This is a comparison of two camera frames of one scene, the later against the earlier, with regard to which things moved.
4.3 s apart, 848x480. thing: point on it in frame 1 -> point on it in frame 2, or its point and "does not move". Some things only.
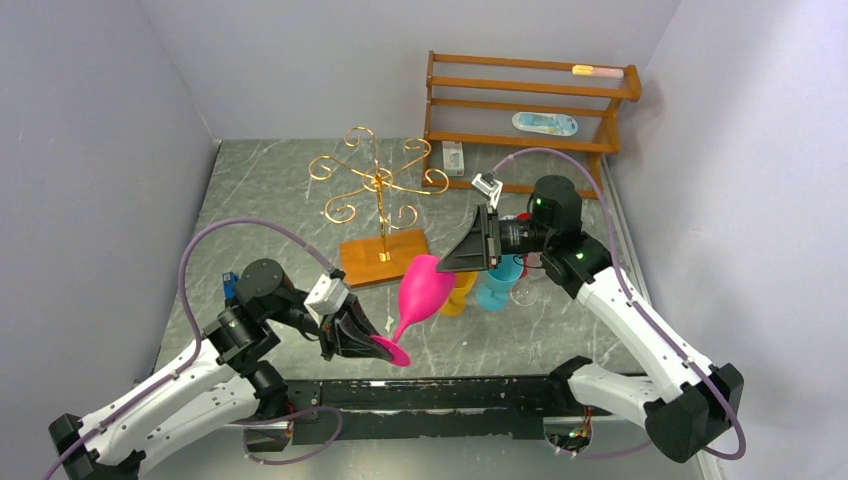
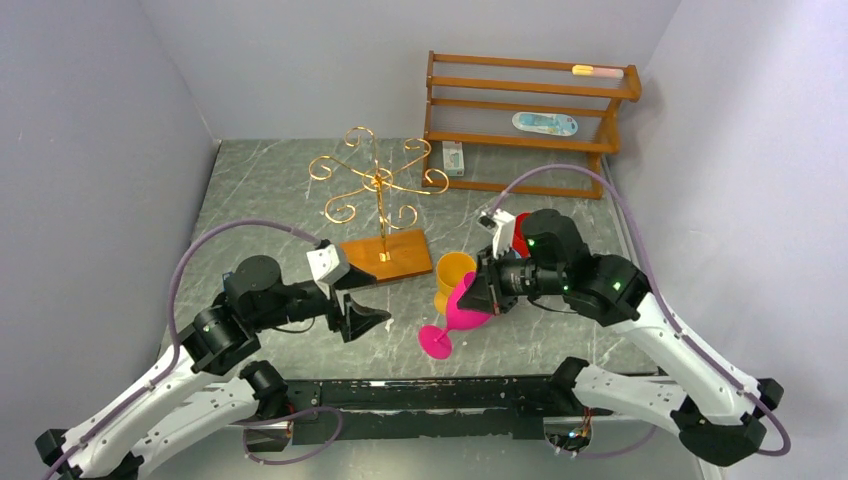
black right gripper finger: [479, 248] -> [481, 287]
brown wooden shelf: [515, 121] does not move
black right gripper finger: [465, 256] -> [476, 298]
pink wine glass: [424, 294] -> [435, 341]
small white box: [453, 158] does not move
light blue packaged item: [545, 123] does not move
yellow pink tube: [595, 71] does not move
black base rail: [481, 407] does not move
